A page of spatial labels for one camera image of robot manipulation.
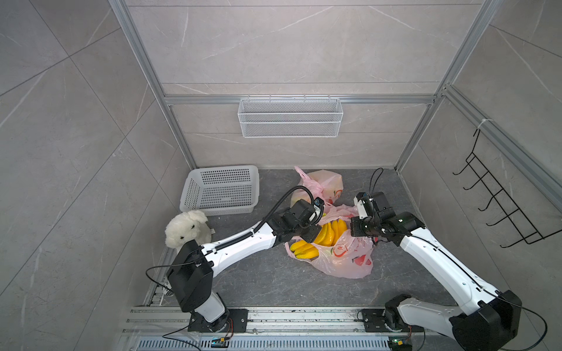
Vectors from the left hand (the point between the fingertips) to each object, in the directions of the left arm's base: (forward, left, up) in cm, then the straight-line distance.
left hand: (316, 222), depth 80 cm
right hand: (-1, -14, 0) cm, 14 cm away
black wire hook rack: (-15, -55, +16) cm, 59 cm away
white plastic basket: (+30, +44, -16) cm, 55 cm away
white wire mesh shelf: (+49, +8, +13) cm, 51 cm away
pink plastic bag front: (+19, -3, -1) cm, 20 cm away
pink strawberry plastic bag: (-12, -11, -4) cm, 17 cm away
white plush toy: (-2, +47, +3) cm, 47 cm away
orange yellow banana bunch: (-1, -6, -10) cm, 11 cm away
